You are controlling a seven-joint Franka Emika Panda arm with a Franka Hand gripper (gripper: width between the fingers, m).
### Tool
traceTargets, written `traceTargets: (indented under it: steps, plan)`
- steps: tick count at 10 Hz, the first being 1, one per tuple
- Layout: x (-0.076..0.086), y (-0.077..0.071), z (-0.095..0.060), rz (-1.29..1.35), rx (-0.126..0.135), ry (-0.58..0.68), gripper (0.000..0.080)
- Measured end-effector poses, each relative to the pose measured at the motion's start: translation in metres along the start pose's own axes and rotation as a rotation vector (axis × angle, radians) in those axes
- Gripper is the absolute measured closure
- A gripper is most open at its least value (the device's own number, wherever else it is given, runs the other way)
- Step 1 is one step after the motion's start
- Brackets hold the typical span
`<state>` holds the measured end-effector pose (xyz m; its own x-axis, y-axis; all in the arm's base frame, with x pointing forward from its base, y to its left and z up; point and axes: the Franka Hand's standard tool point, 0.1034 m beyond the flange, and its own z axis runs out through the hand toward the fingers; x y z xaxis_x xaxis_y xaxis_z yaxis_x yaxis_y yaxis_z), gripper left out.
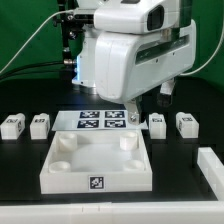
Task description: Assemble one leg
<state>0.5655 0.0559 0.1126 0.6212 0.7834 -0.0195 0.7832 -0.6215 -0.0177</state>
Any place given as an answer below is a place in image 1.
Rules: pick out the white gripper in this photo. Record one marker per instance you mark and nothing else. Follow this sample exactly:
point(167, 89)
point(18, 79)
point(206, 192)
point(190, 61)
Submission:
point(142, 44)

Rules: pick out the white square table top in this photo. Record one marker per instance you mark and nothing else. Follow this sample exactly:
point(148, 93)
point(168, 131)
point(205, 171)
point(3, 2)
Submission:
point(95, 162)

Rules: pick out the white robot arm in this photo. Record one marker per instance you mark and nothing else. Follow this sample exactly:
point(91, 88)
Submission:
point(86, 59)

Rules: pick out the white marker sheet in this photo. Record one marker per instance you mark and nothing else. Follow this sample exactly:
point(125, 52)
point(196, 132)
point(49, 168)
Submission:
point(93, 120)

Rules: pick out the white L-shaped fence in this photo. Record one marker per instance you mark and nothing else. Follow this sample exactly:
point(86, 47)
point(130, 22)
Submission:
point(188, 212)

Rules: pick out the grey camera on stand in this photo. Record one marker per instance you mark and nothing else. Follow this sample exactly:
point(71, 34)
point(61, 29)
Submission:
point(83, 15)

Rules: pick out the black camera stand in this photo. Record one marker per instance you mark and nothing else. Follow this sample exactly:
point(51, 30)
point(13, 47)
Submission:
point(70, 30)

